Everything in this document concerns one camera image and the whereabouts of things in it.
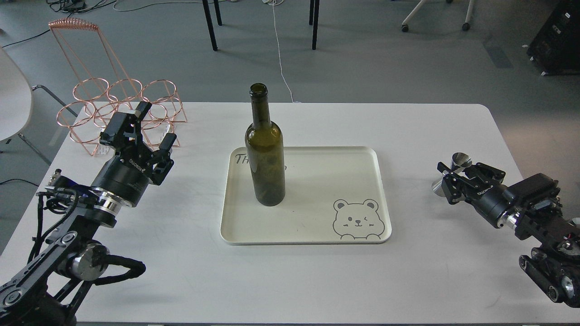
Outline dark green wine bottle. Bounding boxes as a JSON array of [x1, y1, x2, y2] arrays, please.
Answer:
[[244, 83, 285, 206]]

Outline white cable on floor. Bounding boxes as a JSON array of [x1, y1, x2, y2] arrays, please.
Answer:
[[263, 0, 301, 104]]

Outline white office chair base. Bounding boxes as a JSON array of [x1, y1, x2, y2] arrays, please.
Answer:
[[400, 0, 477, 33]]

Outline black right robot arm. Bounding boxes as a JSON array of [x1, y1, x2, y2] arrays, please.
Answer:
[[437, 162, 580, 308]]

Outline white chair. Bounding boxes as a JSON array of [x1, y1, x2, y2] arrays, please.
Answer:
[[0, 49, 66, 165]]

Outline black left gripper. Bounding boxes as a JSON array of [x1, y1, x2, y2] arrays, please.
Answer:
[[91, 101, 177, 207]]

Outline black equipment case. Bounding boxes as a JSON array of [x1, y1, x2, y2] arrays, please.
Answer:
[[527, 0, 580, 76]]

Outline black table legs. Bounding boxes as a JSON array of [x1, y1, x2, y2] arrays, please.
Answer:
[[202, 0, 320, 52]]

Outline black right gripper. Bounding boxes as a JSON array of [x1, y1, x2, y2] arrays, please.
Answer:
[[437, 162, 514, 228]]

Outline cream bear serving tray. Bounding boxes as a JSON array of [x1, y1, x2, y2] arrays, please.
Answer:
[[220, 146, 392, 245]]

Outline copper wire wine rack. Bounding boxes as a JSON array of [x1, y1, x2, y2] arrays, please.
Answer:
[[49, 17, 188, 156]]

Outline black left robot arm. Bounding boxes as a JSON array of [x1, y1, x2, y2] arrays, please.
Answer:
[[0, 101, 176, 326]]

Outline steel double jigger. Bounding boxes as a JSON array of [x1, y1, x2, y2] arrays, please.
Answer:
[[431, 152, 472, 198]]

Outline black cables on floor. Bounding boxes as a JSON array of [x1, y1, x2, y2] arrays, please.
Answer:
[[0, 0, 118, 48]]

